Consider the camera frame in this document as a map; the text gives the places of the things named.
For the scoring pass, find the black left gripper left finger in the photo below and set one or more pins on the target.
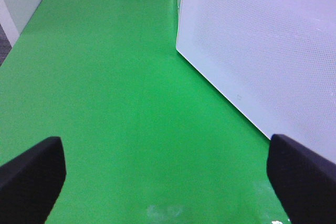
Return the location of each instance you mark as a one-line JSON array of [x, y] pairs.
[[32, 181]]

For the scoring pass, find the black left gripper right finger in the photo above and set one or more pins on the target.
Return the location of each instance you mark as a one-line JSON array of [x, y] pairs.
[[303, 181]]

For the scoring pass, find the white microwave door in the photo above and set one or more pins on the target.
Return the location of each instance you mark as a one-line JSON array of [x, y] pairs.
[[274, 60]]

